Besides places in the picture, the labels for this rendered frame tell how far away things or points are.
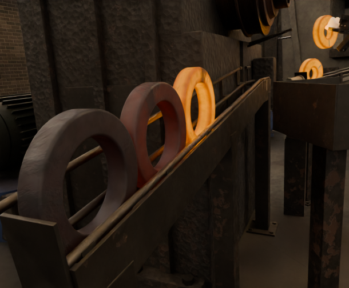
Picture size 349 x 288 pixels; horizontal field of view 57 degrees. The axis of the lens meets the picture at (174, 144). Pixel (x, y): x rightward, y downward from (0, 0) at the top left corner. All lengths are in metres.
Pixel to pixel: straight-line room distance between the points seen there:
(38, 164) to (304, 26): 3.92
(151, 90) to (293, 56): 3.69
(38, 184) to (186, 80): 0.40
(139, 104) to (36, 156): 0.19
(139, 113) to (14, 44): 7.89
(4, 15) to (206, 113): 7.72
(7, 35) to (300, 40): 6.19
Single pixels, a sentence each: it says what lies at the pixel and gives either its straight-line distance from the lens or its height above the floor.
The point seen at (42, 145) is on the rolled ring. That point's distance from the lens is 0.35.
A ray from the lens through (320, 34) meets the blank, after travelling 1.77.
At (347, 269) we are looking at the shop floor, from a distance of 1.45.
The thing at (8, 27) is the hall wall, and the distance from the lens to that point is 8.33.
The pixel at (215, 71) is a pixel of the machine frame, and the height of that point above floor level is 0.76.
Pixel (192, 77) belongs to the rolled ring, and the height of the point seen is 0.75.
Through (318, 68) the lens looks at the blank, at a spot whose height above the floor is 0.73.
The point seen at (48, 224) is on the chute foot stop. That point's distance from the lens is 0.33.
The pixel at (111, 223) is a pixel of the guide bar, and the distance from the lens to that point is 0.40.
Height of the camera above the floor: 0.77
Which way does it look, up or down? 13 degrees down
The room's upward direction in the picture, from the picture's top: 4 degrees counter-clockwise
